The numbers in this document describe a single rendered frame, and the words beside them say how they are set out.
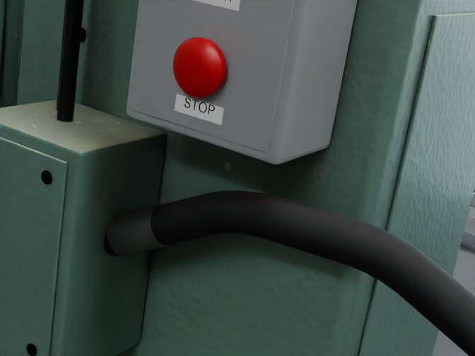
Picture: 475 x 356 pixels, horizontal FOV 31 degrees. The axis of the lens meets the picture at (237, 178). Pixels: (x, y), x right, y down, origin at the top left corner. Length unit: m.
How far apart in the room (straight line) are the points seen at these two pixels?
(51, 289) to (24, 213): 0.05
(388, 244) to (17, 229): 0.22
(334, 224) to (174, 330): 0.17
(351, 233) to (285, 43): 0.10
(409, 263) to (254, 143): 0.10
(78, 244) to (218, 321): 0.11
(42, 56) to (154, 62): 0.21
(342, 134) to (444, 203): 0.15
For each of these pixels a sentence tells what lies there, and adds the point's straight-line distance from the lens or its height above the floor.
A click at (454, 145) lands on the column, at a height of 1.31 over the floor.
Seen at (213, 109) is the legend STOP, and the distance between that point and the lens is 0.43.
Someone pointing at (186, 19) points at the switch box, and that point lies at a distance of 0.44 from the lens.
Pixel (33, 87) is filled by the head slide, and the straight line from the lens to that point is 0.66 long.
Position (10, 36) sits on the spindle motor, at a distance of 0.69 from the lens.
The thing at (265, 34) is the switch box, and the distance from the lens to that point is 0.41.
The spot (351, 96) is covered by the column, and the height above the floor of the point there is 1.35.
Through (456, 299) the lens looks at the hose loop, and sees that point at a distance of 0.42.
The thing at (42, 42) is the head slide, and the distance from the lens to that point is 0.65.
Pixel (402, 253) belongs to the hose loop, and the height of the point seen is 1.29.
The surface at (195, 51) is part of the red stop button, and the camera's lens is 0.42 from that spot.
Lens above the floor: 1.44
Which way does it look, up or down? 18 degrees down
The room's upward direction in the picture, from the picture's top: 9 degrees clockwise
